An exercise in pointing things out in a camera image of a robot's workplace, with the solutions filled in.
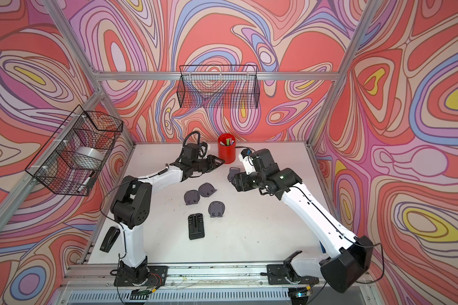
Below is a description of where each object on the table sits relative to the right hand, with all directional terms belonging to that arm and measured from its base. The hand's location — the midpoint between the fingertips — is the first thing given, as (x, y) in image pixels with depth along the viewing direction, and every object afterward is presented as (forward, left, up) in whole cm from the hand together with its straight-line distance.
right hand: (240, 185), depth 75 cm
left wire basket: (+2, +67, +12) cm, 68 cm away
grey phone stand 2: (+7, +24, -21) cm, 33 cm away
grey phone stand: (+18, +3, -15) cm, 24 cm away
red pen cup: (+34, +6, -13) cm, 37 cm away
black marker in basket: (+1, +60, +4) cm, 60 cm away
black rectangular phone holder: (-8, +20, -20) cm, 30 cm away
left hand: (+18, +7, -8) cm, 21 cm away
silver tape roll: (+7, +57, +12) cm, 59 cm away
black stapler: (-12, +57, -19) cm, 61 cm away
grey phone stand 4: (0, +11, -21) cm, 24 cm away
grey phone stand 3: (+12, +17, -22) cm, 30 cm away
